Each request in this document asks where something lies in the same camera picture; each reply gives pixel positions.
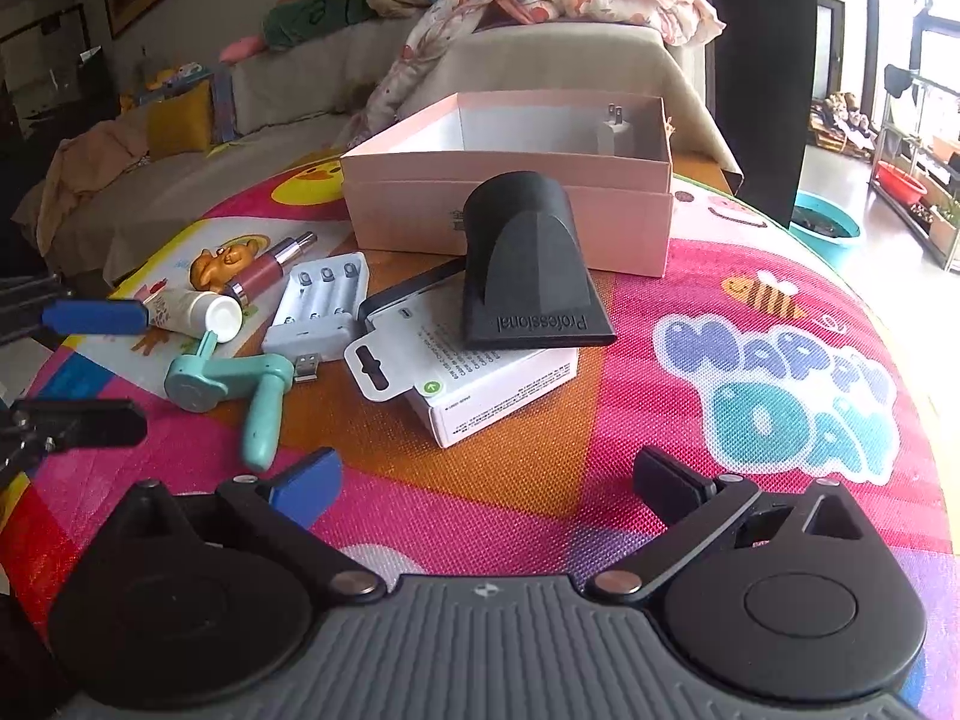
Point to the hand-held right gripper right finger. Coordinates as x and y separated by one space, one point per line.
667 487

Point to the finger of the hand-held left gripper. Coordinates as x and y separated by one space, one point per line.
94 316
82 421

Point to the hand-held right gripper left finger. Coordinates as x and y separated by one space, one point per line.
307 484

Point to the white cream tube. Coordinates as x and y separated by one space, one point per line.
195 311

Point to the teal hand crank tool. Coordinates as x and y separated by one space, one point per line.
225 382

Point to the pink lipstick tube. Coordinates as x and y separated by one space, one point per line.
262 266

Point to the white battery charger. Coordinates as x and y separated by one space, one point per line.
319 304

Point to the white packaging box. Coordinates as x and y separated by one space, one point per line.
487 397

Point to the black hair dryer nozzle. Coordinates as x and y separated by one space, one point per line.
525 262

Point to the pink cardboard box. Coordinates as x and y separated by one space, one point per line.
405 202

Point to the colourful cartoon play mat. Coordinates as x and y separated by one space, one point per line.
525 480

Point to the beige cloth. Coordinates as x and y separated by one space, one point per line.
82 172

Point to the yellow cushion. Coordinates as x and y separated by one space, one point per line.
180 120

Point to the beige sofa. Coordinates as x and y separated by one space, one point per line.
300 105

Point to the teal plastic basin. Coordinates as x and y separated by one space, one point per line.
825 236

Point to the pink cushion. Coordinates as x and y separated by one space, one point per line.
240 49

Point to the white charger plug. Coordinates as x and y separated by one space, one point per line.
616 133

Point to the green plush toy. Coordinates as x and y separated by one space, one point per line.
315 15

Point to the red plastic basin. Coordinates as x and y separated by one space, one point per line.
900 181

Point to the metal plant rack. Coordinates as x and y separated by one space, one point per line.
919 135

